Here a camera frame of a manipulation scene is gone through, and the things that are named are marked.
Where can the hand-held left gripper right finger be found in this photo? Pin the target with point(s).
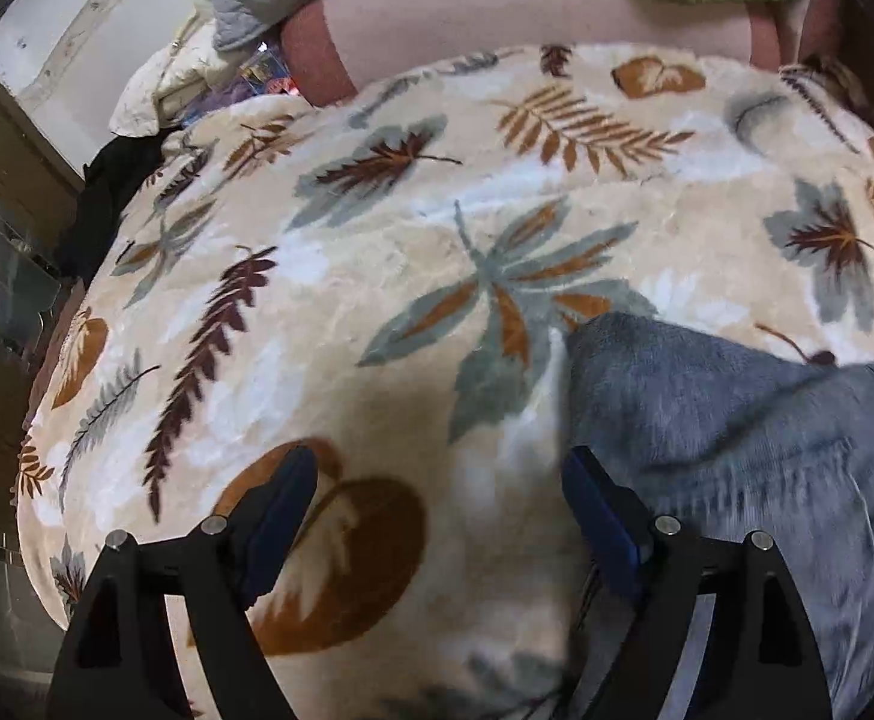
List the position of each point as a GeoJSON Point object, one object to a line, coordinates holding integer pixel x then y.
{"type": "Point", "coordinates": [594, 532]}

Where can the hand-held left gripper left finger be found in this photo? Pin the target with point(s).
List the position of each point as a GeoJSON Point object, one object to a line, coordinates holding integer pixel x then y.
{"type": "Point", "coordinates": [287, 510]}

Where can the blue denim jeans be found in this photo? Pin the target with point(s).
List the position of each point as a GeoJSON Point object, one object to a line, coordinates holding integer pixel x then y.
{"type": "Point", "coordinates": [745, 427]}

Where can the leaf print fleece blanket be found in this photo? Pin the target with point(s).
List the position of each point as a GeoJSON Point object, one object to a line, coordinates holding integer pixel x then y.
{"type": "Point", "coordinates": [332, 240]}

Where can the black cloth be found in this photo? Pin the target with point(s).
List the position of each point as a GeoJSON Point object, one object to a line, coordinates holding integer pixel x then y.
{"type": "Point", "coordinates": [107, 195]}

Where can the colourful printed packet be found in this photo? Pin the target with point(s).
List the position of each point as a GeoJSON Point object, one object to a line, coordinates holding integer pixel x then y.
{"type": "Point", "coordinates": [268, 75]}

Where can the white crumpled cloth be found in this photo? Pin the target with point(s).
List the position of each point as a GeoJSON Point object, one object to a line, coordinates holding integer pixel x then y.
{"type": "Point", "coordinates": [159, 82]}

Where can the wooden cabinet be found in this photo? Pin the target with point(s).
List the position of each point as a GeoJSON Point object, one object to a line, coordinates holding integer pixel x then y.
{"type": "Point", "coordinates": [9, 142]}

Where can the pink bolster with maroon bands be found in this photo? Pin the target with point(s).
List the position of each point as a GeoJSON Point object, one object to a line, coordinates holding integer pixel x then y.
{"type": "Point", "coordinates": [519, 15]}

